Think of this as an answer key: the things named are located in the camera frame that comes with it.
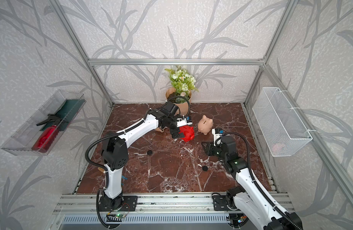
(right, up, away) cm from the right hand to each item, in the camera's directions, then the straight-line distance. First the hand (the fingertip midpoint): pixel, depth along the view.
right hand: (203, 142), depth 80 cm
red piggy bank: (-8, +5, +11) cm, 15 cm away
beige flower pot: (-14, +27, +21) cm, 37 cm away
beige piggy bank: (+3, +9, +16) cm, 18 cm away
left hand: (-13, +8, +9) cm, 17 cm away
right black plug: (+1, -17, +6) cm, 18 cm away
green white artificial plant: (-12, +37, +14) cm, 41 cm away
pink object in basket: (+36, -1, -9) cm, 37 cm away
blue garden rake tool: (-60, -17, +3) cm, 62 cm away
